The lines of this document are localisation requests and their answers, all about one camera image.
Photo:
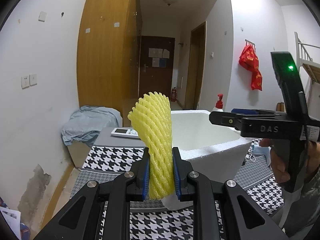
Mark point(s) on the dark brown entrance door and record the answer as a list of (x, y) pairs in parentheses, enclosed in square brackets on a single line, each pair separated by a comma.
[(156, 65)]

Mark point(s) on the red fire extinguisher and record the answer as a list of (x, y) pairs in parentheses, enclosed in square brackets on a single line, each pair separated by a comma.
[(173, 94)]

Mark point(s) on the person right hand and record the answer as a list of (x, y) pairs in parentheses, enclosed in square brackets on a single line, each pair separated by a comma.
[(312, 164)]

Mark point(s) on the white red pump bottle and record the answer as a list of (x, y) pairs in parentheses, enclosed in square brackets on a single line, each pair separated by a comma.
[(219, 103)]

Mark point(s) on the yellow foam fruit net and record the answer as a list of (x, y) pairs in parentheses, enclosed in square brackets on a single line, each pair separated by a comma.
[(151, 118)]

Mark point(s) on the light blue cloth pile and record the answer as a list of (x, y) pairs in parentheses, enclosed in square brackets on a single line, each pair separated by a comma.
[(86, 124)]

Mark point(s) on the wall hook rack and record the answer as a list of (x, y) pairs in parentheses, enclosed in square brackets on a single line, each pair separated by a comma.
[(250, 42)]

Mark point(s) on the white remote control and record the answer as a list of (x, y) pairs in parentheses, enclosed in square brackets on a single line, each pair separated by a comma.
[(123, 132)]

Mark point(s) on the ceiling lamp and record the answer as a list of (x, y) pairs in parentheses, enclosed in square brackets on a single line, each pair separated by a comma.
[(170, 2)]

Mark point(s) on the metal bunk bed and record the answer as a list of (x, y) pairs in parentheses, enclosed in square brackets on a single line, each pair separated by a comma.
[(308, 68)]

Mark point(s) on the side doorway frame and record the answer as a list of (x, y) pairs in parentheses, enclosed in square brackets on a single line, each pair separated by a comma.
[(197, 54)]

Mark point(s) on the white styrofoam box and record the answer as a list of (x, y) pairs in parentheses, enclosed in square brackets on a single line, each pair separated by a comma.
[(215, 151)]

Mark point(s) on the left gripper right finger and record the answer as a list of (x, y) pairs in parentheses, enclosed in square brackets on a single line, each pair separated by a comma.
[(221, 206)]

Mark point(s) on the blue face mask pack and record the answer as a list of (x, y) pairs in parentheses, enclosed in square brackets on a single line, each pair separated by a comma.
[(256, 150)]

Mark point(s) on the wooden boards against wall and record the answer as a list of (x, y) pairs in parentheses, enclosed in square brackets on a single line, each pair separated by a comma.
[(280, 107)]

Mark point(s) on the red hanging bag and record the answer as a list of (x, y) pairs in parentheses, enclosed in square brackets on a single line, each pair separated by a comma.
[(249, 60)]

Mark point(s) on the wooden wardrobe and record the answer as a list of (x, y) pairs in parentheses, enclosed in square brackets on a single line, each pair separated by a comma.
[(107, 55)]

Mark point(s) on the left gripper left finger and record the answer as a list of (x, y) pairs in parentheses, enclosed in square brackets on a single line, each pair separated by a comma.
[(101, 211)]

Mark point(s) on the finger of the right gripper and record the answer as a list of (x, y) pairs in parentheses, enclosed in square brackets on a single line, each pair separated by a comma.
[(225, 119), (253, 111)]

